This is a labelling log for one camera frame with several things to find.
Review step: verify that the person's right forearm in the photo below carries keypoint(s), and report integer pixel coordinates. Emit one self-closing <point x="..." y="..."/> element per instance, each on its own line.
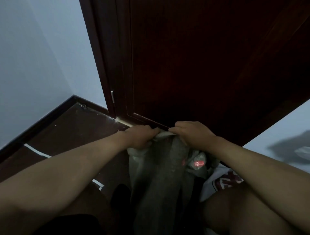
<point x="266" y="174"/>

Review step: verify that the black shorts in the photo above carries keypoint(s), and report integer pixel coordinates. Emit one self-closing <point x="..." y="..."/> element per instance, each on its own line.
<point x="70" y="225"/>

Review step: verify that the dark baseboard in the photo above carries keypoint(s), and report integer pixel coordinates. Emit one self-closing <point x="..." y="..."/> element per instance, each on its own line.
<point x="36" y="128"/>

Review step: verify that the metal floor door stopper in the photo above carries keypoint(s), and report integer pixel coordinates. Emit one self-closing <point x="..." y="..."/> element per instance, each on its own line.
<point x="83" y="106"/>

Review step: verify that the dark brown wooden door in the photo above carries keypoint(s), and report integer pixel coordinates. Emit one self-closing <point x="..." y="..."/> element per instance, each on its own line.
<point x="105" y="53"/>

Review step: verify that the person's right hand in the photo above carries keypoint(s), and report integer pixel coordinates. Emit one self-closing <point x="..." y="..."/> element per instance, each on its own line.
<point x="197" y="134"/>

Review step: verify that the person's left hand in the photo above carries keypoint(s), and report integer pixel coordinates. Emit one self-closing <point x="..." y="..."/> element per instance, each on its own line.
<point x="140" y="136"/>

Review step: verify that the person's left forearm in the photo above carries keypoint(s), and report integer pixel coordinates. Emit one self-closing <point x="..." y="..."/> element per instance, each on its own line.
<point x="58" y="176"/>

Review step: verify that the person's right leg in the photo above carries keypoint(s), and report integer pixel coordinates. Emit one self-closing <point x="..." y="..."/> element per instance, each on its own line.
<point x="242" y="210"/>

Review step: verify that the silver door hinge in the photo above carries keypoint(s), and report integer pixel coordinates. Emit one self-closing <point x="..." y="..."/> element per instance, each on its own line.
<point x="112" y="96"/>

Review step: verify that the person's left leg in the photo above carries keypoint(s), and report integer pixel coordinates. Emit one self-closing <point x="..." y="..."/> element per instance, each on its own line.
<point x="89" y="203"/>

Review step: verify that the person's leg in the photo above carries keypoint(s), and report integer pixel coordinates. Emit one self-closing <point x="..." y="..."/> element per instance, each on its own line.
<point x="89" y="203"/>
<point x="242" y="210"/>

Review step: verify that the white bag with red print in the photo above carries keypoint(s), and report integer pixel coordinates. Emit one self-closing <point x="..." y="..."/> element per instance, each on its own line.
<point x="220" y="181"/>

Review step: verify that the white floor strip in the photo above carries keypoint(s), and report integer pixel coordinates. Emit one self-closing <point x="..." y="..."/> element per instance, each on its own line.
<point x="37" y="151"/>

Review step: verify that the white plastic bag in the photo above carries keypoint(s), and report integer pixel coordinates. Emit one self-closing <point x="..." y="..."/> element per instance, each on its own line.
<point x="302" y="152"/>

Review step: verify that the green woven sack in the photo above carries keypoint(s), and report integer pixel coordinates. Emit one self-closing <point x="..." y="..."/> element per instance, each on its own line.
<point x="159" y="184"/>

